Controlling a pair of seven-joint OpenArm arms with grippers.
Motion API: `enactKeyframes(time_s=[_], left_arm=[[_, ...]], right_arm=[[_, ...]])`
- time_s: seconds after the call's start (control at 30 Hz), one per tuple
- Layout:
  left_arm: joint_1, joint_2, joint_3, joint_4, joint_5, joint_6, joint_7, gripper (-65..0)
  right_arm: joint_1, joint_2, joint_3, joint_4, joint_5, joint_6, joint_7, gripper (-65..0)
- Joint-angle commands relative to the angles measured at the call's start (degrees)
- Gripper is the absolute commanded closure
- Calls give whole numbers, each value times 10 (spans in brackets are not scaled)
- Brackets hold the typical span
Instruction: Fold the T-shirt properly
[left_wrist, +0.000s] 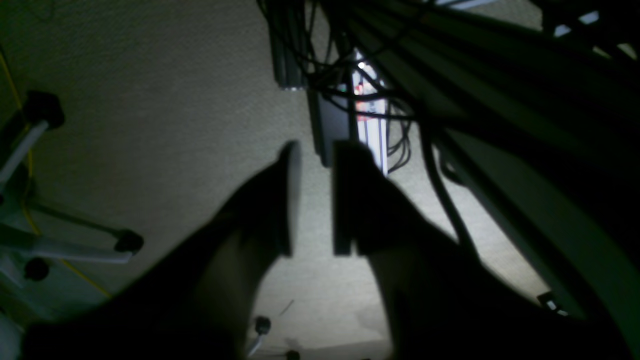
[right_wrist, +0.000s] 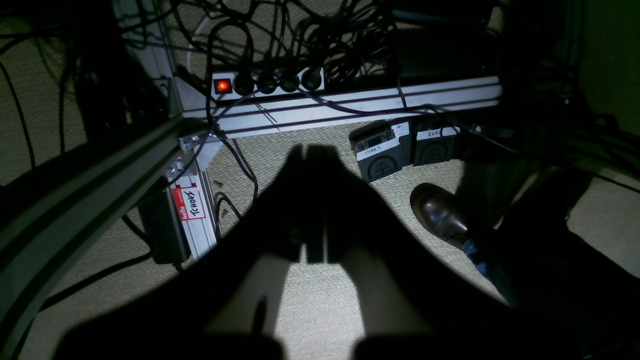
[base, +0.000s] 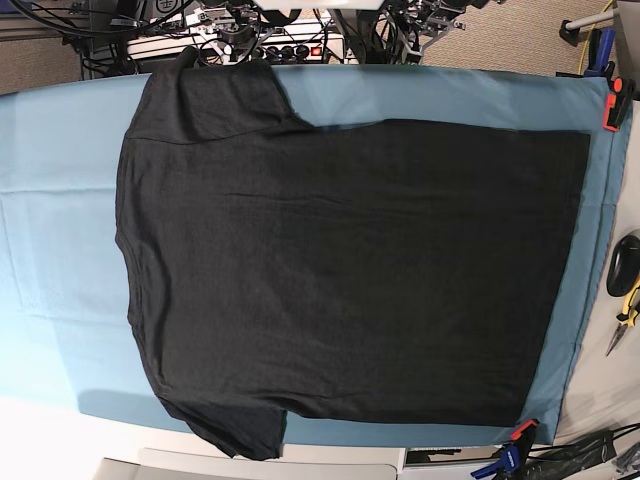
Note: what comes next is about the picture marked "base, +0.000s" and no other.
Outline white power strip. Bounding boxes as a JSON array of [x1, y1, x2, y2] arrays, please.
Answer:
[[127, 19, 347, 65]]

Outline black T-shirt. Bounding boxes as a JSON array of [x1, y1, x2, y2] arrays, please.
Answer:
[[115, 48, 590, 460]]

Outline black cable bundle bottom right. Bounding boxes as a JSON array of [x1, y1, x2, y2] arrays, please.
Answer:
[[519, 423, 640, 480]]

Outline blue table cloth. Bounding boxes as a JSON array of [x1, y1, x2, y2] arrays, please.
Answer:
[[1, 65, 639, 443]]

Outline black computer mouse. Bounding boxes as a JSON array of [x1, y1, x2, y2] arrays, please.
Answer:
[[606, 234, 639, 297]]

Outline yellow cable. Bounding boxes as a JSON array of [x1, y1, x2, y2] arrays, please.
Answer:
[[578, 0, 615, 77]]

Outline yellow handled pliers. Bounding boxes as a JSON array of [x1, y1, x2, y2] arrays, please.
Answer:
[[606, 280, 639, 356]]

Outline blue clamp upper right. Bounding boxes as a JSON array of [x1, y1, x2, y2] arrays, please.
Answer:
[[584, 27, 615, 77]]

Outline blue orange clamp bottom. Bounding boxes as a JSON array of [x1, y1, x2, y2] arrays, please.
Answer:
[[471, 419, 539, 479]]

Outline orange black clamp upper right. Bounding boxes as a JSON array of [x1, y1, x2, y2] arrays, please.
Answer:
[[602, 77, 636, 132]]

